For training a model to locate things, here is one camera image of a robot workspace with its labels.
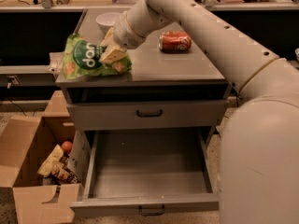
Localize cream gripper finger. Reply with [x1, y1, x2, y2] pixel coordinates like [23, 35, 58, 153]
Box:
[99, 45, 126, 64]
[100, 28, 114, 47]

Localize white ceramic bowl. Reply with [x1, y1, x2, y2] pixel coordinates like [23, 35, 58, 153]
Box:
[95, 12, 121, 34]

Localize red apple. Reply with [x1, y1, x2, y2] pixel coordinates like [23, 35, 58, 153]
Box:
[61, 141, 73, 154]

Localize brown cardboard box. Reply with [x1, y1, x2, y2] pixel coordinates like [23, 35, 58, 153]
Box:
[0, 91, 81, 224]

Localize brown snack packets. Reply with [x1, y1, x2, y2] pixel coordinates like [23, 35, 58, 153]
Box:
[50, 157, 78, 184]

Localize orange soda can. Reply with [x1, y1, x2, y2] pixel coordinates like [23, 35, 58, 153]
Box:
[159, 31, 192, 52]

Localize open grey bottom drawer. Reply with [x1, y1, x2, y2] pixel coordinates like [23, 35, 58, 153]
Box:
[70, 128, 219, 217]

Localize grey metal drawer cabinet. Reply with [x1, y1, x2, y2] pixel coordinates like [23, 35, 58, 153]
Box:
[55, 7, 233, 135]

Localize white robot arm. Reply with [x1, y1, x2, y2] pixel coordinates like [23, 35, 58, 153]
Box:
[105, 0, 299, 224]

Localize yellow snack bag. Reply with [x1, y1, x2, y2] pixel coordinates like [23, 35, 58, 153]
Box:
[37, 145, 64, 176]

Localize green rice chip bag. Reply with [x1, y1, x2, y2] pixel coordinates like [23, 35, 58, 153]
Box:
[62, 34, 132, 79]

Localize closed grey middle drawer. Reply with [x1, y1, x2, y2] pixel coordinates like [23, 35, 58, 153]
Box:
[67, 100, 228, 131]

